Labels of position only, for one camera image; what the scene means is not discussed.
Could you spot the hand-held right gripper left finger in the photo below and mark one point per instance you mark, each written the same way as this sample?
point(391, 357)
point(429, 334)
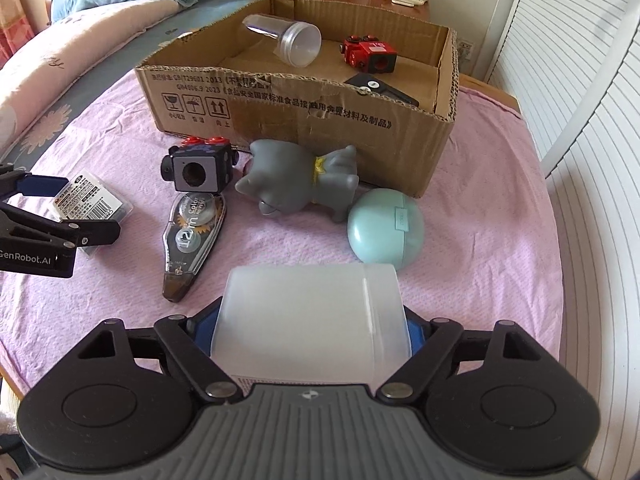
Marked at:
point(202, 335)

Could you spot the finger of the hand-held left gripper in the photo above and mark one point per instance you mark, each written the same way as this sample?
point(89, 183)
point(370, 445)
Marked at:
point(42, 185)
point(92, 231)

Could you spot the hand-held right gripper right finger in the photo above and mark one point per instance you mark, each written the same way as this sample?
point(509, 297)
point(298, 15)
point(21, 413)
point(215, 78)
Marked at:
point(416, 337)

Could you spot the small clear plastic packet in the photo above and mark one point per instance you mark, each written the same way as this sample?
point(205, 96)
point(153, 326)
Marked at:
point(95, 197)

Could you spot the translucent white plastic box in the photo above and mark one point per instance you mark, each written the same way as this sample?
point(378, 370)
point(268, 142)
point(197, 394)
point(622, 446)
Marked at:
point(310, 320)

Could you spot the brown cardboard box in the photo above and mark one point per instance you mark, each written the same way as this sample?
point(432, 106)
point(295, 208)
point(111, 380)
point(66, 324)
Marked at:
point(300, 125)

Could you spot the black digital timer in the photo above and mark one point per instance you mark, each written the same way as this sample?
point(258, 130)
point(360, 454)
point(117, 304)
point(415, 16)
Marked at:
point(380, 87)

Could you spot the clear plastic jar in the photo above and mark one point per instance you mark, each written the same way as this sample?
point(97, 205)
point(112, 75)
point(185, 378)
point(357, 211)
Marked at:
point(300, 45)

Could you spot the red toy train car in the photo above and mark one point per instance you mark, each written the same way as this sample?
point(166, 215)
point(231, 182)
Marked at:
point(370, 55)

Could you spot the correction tape dispenser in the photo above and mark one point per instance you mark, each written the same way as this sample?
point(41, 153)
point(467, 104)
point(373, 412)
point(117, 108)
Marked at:
point(192, 240)

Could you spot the pink table cloth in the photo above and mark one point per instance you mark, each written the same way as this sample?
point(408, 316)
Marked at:
point(475, 260)

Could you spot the teal round case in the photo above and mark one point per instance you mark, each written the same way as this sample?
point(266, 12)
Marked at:
point(382, 225)

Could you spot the pink quilt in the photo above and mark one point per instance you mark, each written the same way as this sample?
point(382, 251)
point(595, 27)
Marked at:
point(75, 50)

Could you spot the grey cat toy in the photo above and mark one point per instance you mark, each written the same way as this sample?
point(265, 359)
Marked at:
point(295, 180)

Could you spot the white louvered door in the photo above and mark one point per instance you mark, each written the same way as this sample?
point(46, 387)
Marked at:
point(605, 285)
point(565, 35)

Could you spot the white wall socket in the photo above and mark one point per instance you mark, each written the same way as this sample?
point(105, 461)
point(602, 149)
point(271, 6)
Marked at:
point(466, 51)

